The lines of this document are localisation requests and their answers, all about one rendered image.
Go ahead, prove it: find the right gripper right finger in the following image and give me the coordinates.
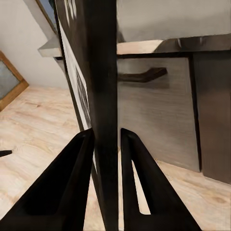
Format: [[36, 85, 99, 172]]
[[121, 128, 202, 231]]

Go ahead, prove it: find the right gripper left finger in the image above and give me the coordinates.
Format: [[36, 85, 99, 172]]
[[0, 128, 94, 231]]

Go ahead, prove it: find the poster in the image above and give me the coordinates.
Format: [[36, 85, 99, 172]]
[[52, 0, 119, 231]]

